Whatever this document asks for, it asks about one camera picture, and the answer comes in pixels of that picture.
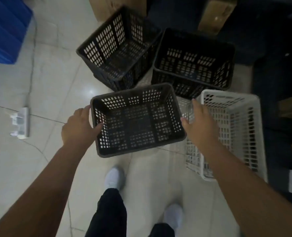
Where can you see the person's right hand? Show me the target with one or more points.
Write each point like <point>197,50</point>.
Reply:
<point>202,130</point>

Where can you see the person's left hand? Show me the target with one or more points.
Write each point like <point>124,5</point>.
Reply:
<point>78,130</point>

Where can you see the white plastic crate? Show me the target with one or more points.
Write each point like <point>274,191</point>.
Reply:
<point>260,135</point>

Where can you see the black plastic crate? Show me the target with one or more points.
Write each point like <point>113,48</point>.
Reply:
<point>146,36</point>
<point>193,41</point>
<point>138,129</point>

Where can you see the person's right forearm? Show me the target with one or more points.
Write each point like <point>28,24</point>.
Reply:
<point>249,197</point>

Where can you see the person's left forearm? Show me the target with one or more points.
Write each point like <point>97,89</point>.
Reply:
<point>42,190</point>

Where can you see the person's left leg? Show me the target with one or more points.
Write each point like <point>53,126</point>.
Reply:
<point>109,214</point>

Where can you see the person's leg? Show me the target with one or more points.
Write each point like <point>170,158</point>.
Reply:
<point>109,214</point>
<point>162,230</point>

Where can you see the person's right leg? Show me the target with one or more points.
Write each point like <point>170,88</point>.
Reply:
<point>162,230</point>

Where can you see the white power strip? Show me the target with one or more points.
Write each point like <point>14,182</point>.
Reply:
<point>22,120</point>

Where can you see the white left shoe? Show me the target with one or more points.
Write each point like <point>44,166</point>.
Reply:
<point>114,177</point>

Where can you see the white shoe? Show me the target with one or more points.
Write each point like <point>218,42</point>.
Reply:
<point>173,215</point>
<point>114,177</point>

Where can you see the black shelf unit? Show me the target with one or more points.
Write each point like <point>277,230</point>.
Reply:
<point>259,22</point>
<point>272,108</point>

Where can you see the white right shoe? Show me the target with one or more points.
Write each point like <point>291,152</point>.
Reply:
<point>173,215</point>

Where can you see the labelled brown cardboard box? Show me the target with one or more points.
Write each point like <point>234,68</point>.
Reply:
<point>215,19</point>

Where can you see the large cardboard box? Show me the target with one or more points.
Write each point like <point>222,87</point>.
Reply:
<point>104,7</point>

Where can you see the blue plastic crate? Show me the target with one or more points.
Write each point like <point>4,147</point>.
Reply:
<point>5,27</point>

